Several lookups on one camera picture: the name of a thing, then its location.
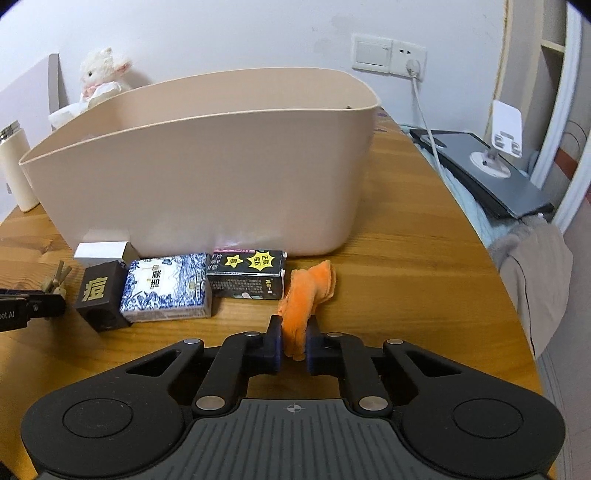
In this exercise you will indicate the white wall socket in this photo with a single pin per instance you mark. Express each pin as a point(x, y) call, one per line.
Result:
point(408, 60)

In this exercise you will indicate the black box yellow stars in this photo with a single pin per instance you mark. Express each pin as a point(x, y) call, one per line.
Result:
point(247, 273)

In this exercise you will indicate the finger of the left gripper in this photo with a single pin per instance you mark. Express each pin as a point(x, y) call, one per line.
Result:
point(18, 307)

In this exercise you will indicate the beige plastic storage basket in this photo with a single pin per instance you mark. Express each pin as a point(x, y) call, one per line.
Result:
point(268, 158)

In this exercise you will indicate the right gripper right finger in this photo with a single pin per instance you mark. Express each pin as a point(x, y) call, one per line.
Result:
point(346, 358)

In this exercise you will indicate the blue white patterned box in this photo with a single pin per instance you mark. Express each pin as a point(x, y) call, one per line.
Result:
point(167, 288)

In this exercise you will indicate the orange cloth toy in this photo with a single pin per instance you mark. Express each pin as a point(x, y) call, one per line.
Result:
point(308, 289)

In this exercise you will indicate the white wall switch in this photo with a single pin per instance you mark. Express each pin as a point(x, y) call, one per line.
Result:
point(371, 53)

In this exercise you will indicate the tissue box with tissue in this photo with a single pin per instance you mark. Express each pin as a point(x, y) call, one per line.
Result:
point(65, 114)

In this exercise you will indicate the black box gold character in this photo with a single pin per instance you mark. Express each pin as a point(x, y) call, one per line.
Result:
point(100, 294)

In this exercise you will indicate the grey cloth garment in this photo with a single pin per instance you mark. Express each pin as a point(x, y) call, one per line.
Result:
point(535, 266)

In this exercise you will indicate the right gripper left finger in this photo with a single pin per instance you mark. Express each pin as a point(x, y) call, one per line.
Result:
point(240, 357)

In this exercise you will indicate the cream thermos bottle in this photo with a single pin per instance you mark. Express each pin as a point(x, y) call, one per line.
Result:
point(14, 145)

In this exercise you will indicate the metal hair clip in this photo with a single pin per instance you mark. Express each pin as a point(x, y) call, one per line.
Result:
point(55, 283)

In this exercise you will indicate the white phone stand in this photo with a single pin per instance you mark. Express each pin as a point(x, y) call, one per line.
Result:
point(506, 137)

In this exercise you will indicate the white plush bunny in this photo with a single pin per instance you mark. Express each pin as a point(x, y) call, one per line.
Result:
point(102, 76)

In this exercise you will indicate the small white box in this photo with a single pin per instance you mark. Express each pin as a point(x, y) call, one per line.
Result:
point(95, 253)

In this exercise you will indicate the dark grey laptop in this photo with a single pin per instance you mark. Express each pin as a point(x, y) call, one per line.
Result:
point(501, 189)

